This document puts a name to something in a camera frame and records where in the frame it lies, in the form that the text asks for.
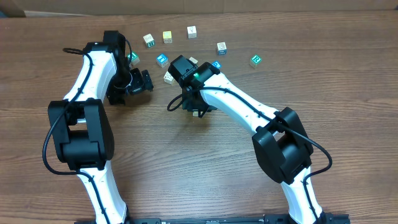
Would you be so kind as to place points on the blue F letter block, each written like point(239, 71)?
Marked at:
point(162, 60)

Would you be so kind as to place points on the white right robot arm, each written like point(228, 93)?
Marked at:
point(280, 142)

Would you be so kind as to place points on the cardboard back wall panel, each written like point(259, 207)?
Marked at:
point(20, 8)

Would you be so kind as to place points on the dark green R block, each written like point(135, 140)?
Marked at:
point(149, 40)

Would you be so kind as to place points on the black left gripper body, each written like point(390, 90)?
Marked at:
point(124, 81)

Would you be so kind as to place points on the plain wooden block far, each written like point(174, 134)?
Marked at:
point(192, 32)

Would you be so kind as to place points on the green E letter block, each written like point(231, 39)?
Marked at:
point(133, 58)

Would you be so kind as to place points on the blue side wooden block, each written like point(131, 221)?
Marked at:
point(221, 48)

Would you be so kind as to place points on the wooden block engraved picture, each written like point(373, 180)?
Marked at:
point(193, 60)

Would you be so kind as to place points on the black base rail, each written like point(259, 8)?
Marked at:
point(327, 218)

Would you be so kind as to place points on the wooden O block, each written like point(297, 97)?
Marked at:
point(168, 78)

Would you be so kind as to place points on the blue P letter block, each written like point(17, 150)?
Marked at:
point(216, 64)

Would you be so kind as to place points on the yellow top wooden block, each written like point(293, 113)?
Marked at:
point(167, 37)

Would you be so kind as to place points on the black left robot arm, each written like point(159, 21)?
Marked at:
point(79, 126)

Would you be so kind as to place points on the green R block right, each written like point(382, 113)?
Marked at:
point(255, 61)

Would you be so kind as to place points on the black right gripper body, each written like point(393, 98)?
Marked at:
point(189, 103)

